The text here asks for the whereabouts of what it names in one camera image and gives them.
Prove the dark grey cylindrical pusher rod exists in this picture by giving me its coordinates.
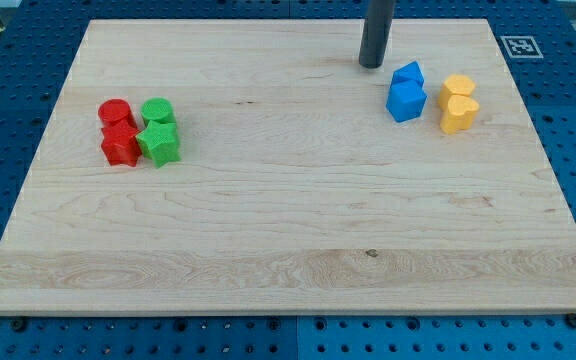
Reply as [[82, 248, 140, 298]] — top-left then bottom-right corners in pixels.
[[358, 0, 397, 69]]

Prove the blue cube block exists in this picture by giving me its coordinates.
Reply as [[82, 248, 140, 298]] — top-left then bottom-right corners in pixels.
[[385, 81, 427, 123]]

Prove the yellow heart block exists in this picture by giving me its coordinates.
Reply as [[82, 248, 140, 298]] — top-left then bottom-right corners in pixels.
[[440, 95, 480, 134]]

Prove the blue triangular prism block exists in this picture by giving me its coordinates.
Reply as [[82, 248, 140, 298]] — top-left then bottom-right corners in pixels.
[[391, 61, 425, 87]]

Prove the yellow hexagon block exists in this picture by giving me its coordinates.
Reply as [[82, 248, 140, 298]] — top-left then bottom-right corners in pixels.
[[437, 74, 476, 110]]

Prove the white fiducial marker tag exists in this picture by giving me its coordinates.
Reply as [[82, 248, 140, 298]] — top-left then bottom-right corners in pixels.
[[500, 35, 543, 59]]

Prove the green cylinder block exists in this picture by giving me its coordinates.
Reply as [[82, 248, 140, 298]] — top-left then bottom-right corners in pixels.
[[140, 97, 176, 125]]

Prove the light wooden board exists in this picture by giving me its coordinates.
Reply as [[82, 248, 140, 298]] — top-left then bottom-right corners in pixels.
[[0, 19, 576, 317]]

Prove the green star block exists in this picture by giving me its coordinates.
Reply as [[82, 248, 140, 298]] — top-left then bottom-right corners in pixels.
[[136, 121, 181, 168]]

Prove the red cylinder block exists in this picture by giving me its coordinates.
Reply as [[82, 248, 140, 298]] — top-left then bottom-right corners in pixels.
[[97, 98, 137, 128]]

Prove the red star block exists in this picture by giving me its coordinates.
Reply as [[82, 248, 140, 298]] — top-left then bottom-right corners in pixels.
[[101, 121, 142, 167]]

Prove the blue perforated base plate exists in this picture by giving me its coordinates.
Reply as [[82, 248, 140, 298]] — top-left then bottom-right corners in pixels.
[[0, 1, 576, 359]]

